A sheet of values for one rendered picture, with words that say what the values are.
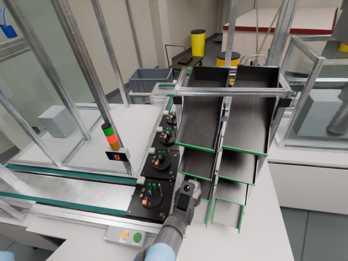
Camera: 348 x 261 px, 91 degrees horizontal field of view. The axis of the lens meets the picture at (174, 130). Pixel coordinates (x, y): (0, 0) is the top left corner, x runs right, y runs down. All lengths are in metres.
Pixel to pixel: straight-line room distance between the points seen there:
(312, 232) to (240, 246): 1.29
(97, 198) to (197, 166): 0.78
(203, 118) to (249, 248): 0.76
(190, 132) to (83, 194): 0.95
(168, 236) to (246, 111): 0.46
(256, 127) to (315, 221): 1.87
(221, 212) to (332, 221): 1.64
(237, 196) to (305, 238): 1.49
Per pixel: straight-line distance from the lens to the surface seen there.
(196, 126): 0.60
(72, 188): 1.42
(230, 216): 0.99
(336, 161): 1.70
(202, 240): 1.11
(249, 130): 0.61
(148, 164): 1.24
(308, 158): 1.61
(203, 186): 0.83
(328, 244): 2.35
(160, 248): 0.55
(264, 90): 0.58
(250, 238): 1.16
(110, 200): 1.24
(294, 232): 2.26
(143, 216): 1.07
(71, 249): 1.29
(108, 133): 0.92
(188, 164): 0.71
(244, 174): 0.71
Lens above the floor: 1.93
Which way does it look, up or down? 41 degrees down
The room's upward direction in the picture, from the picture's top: 7 degrees counter-clockwise
